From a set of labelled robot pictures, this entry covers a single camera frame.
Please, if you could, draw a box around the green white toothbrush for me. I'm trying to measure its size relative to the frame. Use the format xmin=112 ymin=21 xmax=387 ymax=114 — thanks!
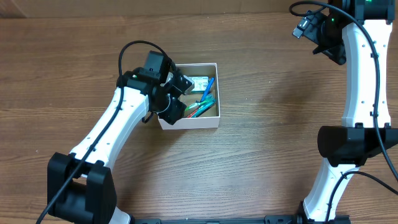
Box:
xmin=185 ymin=99 xmax=216 ymax=111

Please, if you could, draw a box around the Colgate toothpaste tube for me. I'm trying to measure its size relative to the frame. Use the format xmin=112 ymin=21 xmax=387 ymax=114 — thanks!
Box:
xmin=187 ymin=101 xmax=215 ymax=118

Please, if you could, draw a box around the green soap bar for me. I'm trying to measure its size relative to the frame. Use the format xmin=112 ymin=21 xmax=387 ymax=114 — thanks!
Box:
xmin=190 ymin=76 xmax=210 ymax=93

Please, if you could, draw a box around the blue disposable razor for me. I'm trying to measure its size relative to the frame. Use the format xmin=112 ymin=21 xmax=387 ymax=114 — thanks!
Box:
xmin=200 ymin=77 xmax=215 ymax=102

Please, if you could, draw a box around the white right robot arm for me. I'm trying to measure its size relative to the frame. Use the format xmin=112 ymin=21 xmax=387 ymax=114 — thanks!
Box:
xmin=294 ymin=1 xmax=397 ymax=223

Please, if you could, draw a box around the white cardboard box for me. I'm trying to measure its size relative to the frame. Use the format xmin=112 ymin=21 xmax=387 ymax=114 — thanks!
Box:
xmin=157 ymin=63 xmax=221 ymax=130

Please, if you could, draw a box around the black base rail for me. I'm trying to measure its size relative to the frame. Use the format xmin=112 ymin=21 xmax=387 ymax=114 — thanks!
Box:
xmin=74 ymin=213 xmax=351 ymax=224

